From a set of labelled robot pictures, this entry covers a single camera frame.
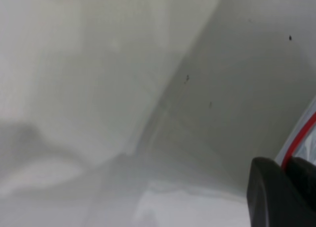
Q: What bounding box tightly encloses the clear plastic zip bag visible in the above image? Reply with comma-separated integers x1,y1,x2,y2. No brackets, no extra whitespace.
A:
274,96,316,169

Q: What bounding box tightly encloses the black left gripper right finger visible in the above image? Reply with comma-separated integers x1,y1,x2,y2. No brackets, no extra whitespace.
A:
286,156,316,207

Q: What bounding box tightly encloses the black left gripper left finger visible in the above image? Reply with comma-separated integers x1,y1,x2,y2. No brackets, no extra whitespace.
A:
246,157,316,227

